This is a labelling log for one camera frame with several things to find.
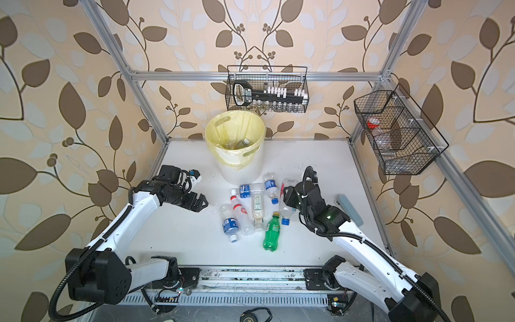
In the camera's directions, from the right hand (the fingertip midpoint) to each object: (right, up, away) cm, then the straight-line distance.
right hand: (288, 191), depth 78 cm
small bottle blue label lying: (-17, -2, +15) cm, 23 cm away
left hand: (-39, -4, +4) cm, 39 cm away
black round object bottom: (-14, -39, -13) cm, 44 cm away
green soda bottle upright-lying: (-6, -17, +2) cm, 18 cm away
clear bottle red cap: (-18, -15, +6) cm, 24 cm away
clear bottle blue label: (-24, -13, +4) cm, 28 cm away
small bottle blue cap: (-6, 0, +17) cm, 18 cm away
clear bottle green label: (-21, +21, +25) cm, 39 cm away
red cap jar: (+35, +28, +2) cm, 45 cm away
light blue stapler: (+28, -8, +11) cm, 31 cm away
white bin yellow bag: (-24, +24, +27) cm, 43 cm away
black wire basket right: (+42, +20, -5) cm, 47 cm away
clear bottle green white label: (-12, -7, +10) cm, 18 cm away
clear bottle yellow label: (-28, +21, +26) cm, 43 cm away
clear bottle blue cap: (-1, -7, -3) cm, 8 cm away
